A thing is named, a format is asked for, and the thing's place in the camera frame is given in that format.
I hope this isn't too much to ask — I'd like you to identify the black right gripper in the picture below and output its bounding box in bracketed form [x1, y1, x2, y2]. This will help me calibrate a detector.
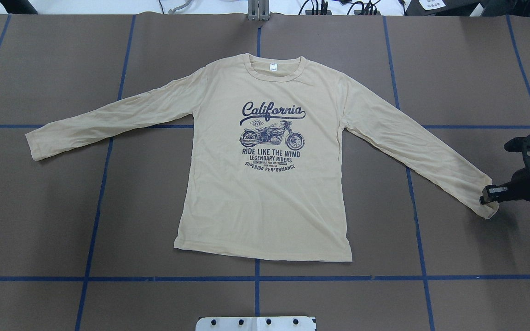
[479, 168, 530, 205]

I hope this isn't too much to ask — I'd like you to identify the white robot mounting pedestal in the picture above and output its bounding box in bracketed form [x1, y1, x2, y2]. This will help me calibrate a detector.
[195, 316, 317, 331]

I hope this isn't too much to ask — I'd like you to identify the beige long-sleeve printed shirt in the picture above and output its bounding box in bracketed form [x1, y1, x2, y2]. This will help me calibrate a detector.
[25, 54, 499, 262]

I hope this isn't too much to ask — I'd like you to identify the aluminium frame post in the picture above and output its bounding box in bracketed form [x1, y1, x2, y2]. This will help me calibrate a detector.
[248, 0, 271, 21]

